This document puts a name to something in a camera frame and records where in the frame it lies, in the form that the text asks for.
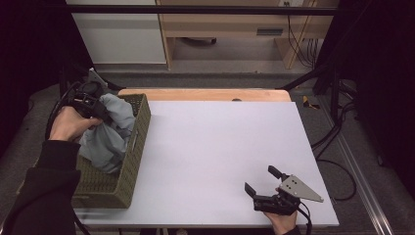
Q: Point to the person's right hand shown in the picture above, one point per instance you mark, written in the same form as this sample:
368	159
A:
281	222

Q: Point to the white cabinet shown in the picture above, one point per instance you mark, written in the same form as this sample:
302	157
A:
120	36

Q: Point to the black metal stand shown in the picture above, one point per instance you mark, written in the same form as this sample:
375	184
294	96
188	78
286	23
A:
321	76

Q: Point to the grey cloth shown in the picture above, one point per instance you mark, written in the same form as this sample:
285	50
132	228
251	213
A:
109	140

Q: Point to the person's left hand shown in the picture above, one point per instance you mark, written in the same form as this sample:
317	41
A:
68	125

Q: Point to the wooden table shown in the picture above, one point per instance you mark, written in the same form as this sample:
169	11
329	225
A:
202	94

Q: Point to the black metal crossbar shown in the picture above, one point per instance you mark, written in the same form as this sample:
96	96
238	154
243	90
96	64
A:
195	9

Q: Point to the yellow black tool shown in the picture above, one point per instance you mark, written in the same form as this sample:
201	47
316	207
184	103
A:
308	103

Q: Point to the olive woven basket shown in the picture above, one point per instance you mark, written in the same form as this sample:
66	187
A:
127	169

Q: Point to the black curtain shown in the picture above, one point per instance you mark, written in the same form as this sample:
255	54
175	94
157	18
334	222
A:
32	49
381	65

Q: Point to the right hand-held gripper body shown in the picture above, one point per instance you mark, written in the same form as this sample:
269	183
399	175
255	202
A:
287	196

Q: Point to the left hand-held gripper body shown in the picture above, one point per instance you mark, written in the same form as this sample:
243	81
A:
85	98

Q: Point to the light wooden desk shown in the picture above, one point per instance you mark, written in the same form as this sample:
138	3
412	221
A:
228	24

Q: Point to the aluminium floor rail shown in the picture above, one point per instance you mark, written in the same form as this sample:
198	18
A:
362	182

